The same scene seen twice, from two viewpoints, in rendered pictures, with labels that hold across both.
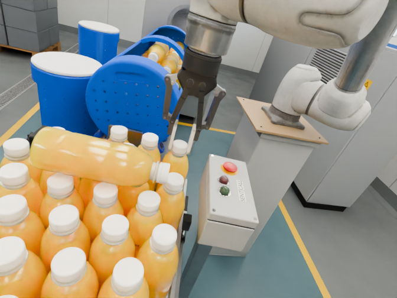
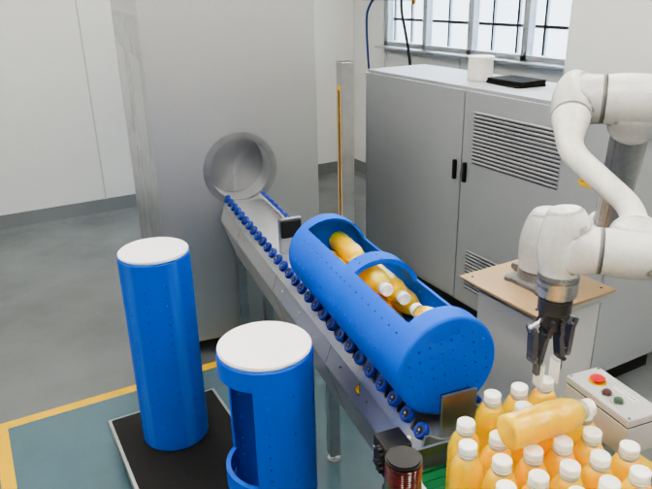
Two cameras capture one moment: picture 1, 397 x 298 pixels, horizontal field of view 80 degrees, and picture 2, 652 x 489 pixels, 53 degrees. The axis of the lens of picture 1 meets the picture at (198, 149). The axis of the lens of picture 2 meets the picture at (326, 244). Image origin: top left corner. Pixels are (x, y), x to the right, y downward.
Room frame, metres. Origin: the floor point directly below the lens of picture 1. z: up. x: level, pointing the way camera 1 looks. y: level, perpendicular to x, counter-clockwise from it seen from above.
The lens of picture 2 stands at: (-0.67, 0.85, 2.00)
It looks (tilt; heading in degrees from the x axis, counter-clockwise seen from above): 22 degrees down; 347
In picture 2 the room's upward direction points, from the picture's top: 1 degrees counter-clockwise
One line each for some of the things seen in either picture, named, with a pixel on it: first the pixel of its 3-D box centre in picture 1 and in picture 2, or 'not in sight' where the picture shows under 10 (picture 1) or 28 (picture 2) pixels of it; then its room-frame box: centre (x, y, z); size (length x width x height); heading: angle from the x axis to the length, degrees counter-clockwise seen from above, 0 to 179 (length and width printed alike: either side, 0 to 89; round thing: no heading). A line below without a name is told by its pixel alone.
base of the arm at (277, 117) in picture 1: (282, 112); (536, 273); (1.21, -0.36, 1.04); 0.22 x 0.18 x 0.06; 15
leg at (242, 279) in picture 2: not in sight; (244, 311); (2.60, 0.56, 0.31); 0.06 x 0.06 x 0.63; 8
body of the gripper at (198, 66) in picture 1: (198, 73); (553, 313); (0.49, 0.05, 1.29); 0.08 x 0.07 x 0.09; 98
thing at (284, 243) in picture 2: not in sight; (290, 235); (1.91, 0.40, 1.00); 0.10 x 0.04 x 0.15; 98
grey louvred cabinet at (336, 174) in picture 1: (307, 99); (489, 199); (2.90, -1.06, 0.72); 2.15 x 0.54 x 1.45; 15
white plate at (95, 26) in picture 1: (99, 26); (152, 250); (1.84, 0.97, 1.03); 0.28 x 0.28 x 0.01
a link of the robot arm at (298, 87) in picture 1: (298, 88); (546, 238); (1.18, -0.37, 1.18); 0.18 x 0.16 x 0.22; 57
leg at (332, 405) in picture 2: not in sight; (333, 401); (1.64, 0.29, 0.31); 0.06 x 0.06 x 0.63; 8
